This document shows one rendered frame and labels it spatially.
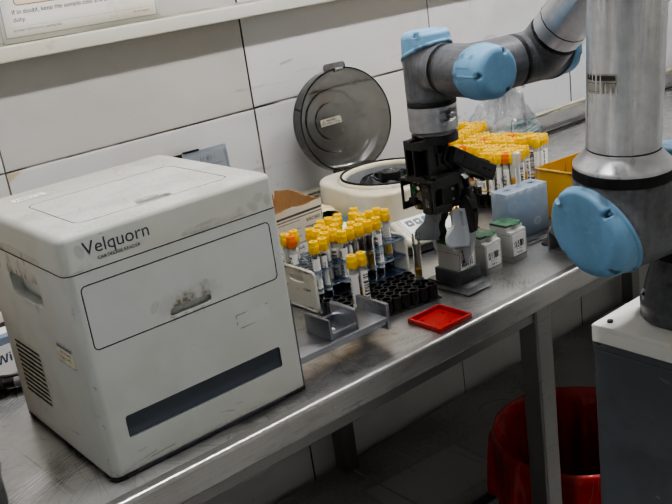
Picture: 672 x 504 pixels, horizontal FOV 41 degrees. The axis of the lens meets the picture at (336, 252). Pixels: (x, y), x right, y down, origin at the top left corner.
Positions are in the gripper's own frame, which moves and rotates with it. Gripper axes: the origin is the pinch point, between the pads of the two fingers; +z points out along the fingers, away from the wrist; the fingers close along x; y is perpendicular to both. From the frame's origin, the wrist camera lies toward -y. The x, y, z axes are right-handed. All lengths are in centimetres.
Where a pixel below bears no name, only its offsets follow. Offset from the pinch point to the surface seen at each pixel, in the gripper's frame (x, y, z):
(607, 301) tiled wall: -56, -120, 66
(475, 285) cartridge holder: 4.5, 1.0, 4.7
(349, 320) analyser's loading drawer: 4.3, 26.7, 1.0
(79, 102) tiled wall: -57, 33, -29
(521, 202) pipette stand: -3.6, -21.0, -1.7
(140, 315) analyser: 7, 58, -12
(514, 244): 1.3, -12.7, 2.7
